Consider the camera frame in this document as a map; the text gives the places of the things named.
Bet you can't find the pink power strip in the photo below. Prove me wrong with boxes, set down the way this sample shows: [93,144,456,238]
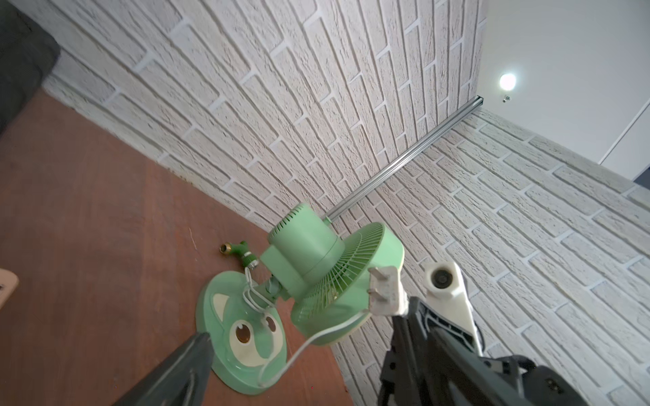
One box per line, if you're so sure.
[0,269,20,308]

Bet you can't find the green brass hose connector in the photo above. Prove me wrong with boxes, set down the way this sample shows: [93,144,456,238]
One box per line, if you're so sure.
[219,241,259,269]

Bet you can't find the black plastic tool case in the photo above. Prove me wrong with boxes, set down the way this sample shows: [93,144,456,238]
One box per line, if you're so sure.
[1,1,61,131]

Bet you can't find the aluminium corner post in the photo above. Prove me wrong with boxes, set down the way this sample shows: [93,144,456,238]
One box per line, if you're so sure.
[323,96,484,224]

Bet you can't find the green desk fan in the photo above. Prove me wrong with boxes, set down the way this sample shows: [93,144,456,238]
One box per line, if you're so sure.
[196,204,408,395]

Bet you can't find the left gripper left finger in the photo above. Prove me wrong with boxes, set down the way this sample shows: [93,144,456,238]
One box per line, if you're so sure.
[114,333,214,406]

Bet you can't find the white fan power cord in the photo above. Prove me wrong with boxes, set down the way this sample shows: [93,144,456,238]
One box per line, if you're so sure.
[242,266,410,389]

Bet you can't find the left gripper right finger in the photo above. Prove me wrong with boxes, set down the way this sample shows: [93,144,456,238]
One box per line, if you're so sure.
[377,297,586,405]

